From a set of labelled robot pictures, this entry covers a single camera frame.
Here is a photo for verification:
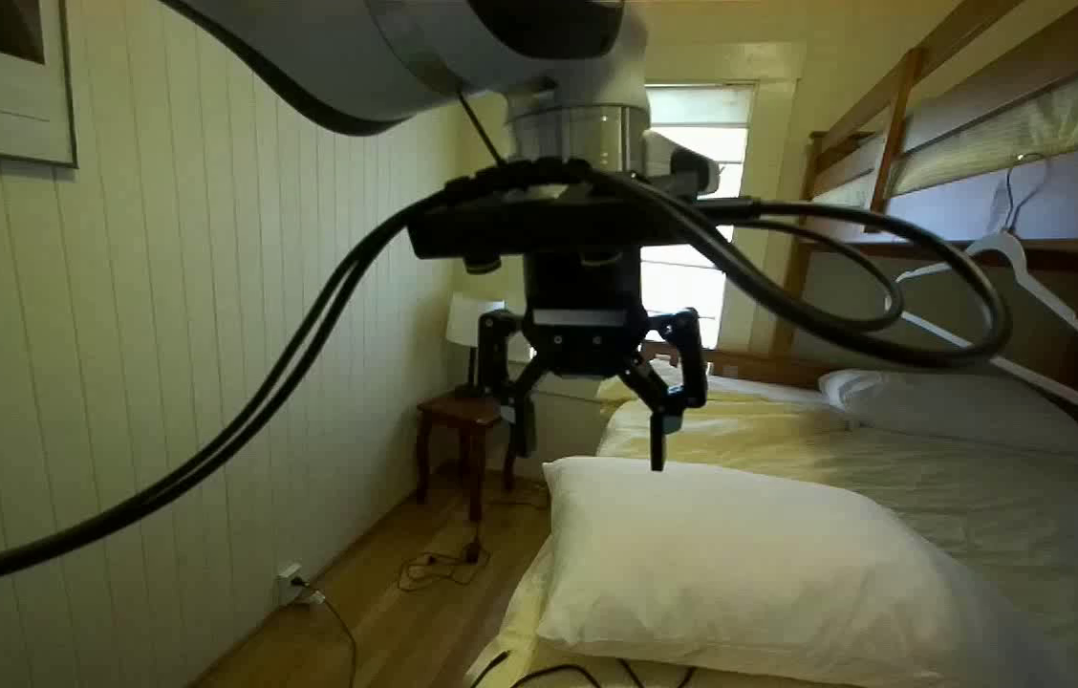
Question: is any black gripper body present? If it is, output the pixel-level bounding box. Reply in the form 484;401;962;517
515;257;665;378

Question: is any thin black cable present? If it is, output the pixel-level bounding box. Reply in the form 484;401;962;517
473;646;711;688

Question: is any large white pillow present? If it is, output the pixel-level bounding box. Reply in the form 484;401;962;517
530;456;1055;688

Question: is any small white pillow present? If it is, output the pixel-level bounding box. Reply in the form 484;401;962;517
820;367;1078;460

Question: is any dark wooden nightstand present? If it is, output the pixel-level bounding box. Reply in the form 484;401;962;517
413;390;524;526

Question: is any white table lamp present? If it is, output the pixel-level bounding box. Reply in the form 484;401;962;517
445;292;511;394

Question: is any yellow striped blanket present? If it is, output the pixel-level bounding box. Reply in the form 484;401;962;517
468;376;902;688

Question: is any large window with blinds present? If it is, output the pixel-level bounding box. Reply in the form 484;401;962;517
640;83;756;354

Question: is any white clothes hanger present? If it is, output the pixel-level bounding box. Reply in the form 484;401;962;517
892;149;1078;414

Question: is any grey bed sheet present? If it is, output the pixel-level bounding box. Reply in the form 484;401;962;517
820;417;1078;688

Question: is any striped bunk mattress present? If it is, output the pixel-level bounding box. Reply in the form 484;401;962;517
892;46;1078;199

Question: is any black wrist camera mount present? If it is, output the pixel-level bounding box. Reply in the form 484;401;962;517
407;129;749;278

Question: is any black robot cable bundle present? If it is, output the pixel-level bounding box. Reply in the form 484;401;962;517
0;156;1016;599

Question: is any white wall outlet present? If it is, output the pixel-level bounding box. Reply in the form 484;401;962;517
273;561;314;608

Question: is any wooden bunk bed frame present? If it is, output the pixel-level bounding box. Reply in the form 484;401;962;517
705;0;1078;401

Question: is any white framed wall picture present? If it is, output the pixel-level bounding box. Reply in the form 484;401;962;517
0;0;79;172

